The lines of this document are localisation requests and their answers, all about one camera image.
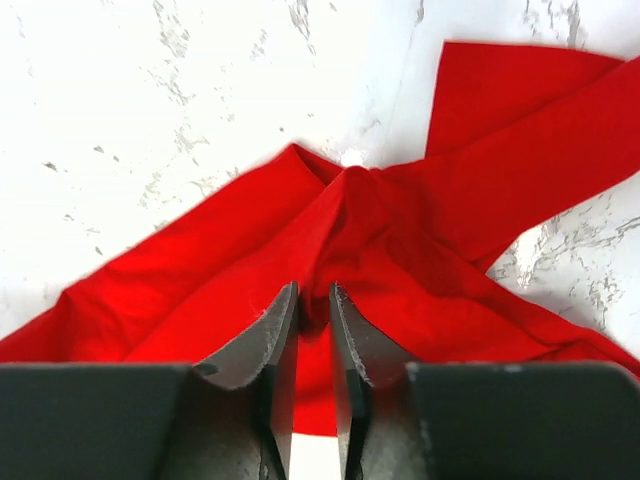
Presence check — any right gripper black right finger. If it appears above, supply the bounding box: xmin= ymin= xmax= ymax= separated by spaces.
xmin=329 ymin=283 xmax=428 ymax=479

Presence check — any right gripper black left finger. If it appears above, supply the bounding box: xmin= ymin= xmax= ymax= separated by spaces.
xmin=185 ymin=282 xmax=298 ymax=479

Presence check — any red t-shirt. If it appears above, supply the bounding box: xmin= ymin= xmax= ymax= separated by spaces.
xmin=1 ymin=42 xmax=639 ymax=435

